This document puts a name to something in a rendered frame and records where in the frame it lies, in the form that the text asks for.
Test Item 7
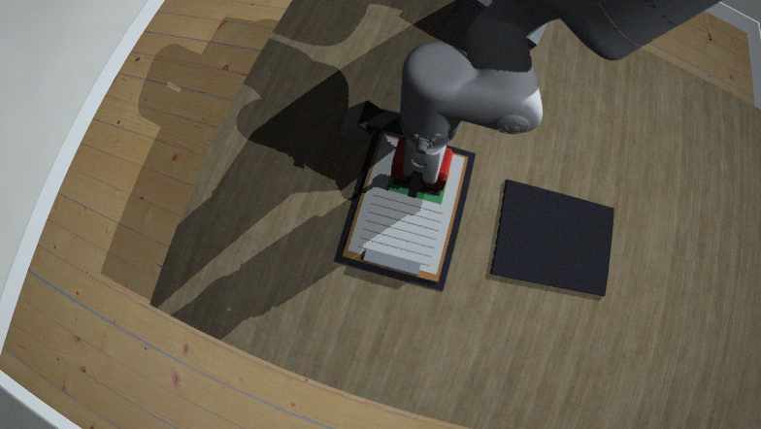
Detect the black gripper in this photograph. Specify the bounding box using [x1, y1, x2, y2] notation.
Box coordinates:
[401, 127, 455, 198]

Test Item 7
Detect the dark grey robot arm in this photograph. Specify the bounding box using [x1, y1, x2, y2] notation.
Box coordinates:
[340, 0, 722, 154]

